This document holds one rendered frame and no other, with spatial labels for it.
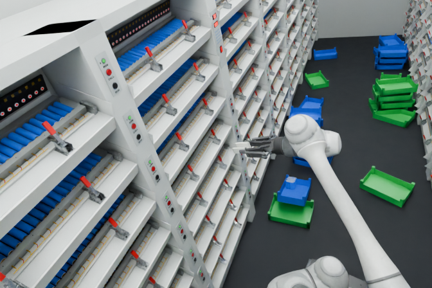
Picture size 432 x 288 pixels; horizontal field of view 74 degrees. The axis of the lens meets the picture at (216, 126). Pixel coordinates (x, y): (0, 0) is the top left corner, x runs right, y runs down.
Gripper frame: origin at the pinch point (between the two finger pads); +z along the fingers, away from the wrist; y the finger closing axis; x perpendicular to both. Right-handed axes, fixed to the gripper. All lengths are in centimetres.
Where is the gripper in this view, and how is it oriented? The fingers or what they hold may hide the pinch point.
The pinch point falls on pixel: (241, 147)
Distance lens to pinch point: 128.8
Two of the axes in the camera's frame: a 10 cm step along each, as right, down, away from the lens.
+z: -8.4, 0.8, 5.4
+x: -3.8, -8.0, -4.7
